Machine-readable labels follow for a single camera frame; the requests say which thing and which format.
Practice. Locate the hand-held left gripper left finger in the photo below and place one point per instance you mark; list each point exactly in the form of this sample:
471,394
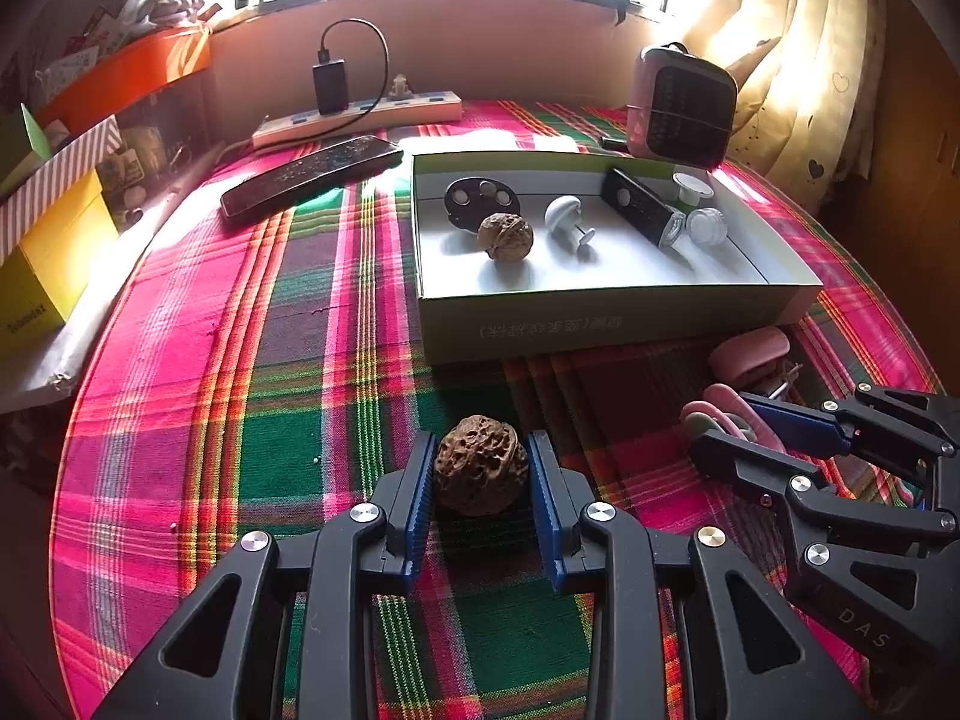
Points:
420,510

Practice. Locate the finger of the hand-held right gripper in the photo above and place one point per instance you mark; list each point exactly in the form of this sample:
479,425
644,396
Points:
731,454
795,424

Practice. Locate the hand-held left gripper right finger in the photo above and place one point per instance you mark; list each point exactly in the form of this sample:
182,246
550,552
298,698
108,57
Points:
546,510

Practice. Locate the pink carabiner clip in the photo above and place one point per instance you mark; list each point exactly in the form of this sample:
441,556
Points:
720,397

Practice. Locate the pitted brown walnut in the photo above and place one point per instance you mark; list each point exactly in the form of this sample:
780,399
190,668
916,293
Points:
480,465

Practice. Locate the green white cardboard box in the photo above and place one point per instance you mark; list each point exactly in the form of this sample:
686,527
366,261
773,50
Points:
600,315

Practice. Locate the white bottle cap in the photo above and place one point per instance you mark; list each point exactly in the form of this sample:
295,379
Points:
706,225

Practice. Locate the black rectangular case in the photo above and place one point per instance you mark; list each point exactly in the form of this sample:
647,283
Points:
637,202

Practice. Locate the wrinkled brown walnut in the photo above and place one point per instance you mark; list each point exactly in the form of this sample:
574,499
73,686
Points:
506,236

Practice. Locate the white mushroom-shaped knob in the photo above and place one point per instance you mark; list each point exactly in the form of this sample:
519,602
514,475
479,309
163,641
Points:
562,211

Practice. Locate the white metal clip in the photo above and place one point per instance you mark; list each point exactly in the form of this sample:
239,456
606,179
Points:
784,382

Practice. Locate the pink stapler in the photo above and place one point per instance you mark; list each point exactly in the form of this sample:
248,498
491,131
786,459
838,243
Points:
750,349

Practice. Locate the pink green plaid tablecloth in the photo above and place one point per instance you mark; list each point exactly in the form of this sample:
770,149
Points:
225,352

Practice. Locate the white green suction cup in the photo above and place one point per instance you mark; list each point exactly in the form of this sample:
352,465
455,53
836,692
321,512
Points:
690,184

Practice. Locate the black oval disc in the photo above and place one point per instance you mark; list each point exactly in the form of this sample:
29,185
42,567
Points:
465,199

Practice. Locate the pink black small heater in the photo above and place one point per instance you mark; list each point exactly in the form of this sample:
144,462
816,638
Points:
686,109

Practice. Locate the black smartphone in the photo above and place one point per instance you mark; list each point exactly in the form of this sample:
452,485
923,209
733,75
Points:
307,172

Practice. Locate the cream heart print curtain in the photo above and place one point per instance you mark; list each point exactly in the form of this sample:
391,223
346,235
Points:
810,52

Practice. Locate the white power strip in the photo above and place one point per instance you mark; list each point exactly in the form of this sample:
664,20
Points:
420,106

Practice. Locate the beige plug adapter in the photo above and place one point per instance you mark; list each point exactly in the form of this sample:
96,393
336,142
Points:
399,86

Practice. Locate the black charger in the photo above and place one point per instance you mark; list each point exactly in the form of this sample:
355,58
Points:
331,86

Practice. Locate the yellow box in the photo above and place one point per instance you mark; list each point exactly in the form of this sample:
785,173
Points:
52,262

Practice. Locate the black window latch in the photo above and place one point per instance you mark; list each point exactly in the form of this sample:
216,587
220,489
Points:
626,4

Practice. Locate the orange box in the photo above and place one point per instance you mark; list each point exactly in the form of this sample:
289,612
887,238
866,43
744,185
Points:
127,75

